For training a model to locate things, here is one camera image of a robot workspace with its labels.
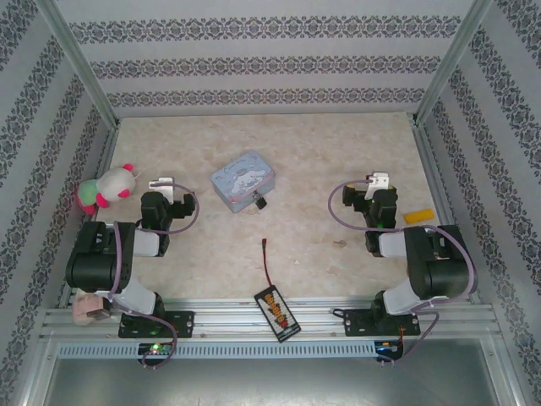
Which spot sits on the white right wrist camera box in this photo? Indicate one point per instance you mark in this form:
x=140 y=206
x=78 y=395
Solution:
x=377 y=184

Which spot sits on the small silver key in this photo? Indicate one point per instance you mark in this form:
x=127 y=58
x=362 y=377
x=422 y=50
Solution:
x=339 y=243

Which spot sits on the pink toy house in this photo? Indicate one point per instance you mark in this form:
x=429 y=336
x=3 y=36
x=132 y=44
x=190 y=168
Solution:
x=86 y=308

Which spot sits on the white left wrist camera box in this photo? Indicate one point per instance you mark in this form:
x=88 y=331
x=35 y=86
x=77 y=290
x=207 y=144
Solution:
x=162 y=188

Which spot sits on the aluminium frame post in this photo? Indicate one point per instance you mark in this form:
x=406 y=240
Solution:
x=448 y=63
x=80 y=63

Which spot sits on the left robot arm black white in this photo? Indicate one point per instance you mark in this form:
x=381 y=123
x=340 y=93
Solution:
x=97 y=258

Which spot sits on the white green pink plush toy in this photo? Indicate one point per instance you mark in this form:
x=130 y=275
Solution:
x=114 y=182

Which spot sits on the aluminium side rail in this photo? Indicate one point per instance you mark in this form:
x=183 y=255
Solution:
x=105 y=169
x=431 y=169

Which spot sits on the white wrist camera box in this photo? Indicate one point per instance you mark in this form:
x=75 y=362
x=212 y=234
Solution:
x=377 y=184
x=162 y=188

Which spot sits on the black board with orange print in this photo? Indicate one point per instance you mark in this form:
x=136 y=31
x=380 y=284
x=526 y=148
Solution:
x=277 y=313

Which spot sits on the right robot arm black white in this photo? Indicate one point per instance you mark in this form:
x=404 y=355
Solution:
x=444 y=266

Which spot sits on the circuit board with green light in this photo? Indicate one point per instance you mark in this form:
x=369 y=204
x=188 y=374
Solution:
x=154 y=349

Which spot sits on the circuit board with blue light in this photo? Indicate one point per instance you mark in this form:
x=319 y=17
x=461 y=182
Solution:
x=386 y=349

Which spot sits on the blue cartoon tin box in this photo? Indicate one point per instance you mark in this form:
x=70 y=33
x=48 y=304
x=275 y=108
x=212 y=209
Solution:
x=245 y=177

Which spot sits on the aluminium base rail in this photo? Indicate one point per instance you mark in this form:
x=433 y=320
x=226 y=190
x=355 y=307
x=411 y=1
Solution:
x=236 y=315

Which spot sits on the yellow block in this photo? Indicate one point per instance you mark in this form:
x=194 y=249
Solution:
x=419 y=215

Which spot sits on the grey metal panel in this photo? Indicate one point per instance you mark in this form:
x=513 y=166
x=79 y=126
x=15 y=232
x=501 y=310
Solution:
x=270 y=382

